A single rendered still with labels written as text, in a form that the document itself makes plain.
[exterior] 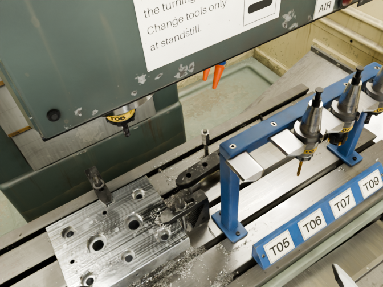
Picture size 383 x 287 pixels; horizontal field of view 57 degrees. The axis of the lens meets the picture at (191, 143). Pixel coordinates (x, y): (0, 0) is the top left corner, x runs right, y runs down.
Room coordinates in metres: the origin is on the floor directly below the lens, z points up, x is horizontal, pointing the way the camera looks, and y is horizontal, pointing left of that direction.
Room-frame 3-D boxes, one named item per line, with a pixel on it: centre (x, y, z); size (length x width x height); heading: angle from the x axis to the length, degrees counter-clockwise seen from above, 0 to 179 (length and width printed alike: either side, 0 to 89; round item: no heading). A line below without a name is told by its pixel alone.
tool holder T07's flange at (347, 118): (0.55, -0.35, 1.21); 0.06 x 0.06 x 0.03
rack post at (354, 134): (0.67, -0.47, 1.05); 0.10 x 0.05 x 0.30; 27
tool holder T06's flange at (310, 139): (0.50, -0.25, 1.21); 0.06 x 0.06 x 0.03
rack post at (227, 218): (0.47, -0.08, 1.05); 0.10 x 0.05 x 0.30; 27
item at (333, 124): (0.52, -0.30, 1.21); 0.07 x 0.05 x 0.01; 27
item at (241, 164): (0.42, -0.10, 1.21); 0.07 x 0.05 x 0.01; 27
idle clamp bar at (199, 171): (0.65, -0.06, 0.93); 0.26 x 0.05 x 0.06; 122
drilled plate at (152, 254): (0.44, 0.21, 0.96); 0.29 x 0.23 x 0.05; 117
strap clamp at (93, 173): (0.58, 0.26, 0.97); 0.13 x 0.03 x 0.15; 27
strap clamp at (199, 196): (0.48, 0.04, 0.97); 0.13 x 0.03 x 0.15; 117
